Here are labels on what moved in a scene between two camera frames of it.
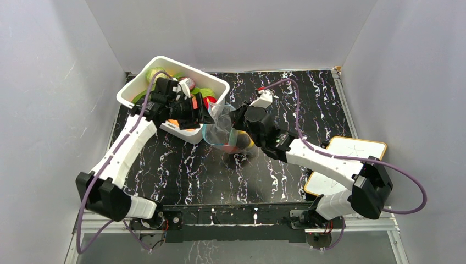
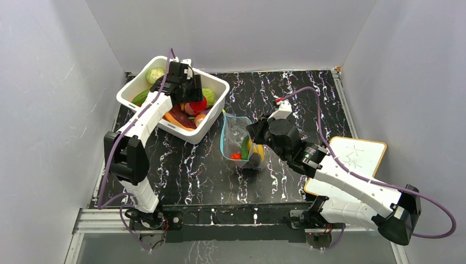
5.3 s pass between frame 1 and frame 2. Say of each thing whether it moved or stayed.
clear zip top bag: moved
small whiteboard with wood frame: stayed
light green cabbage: stayed
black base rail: stayed
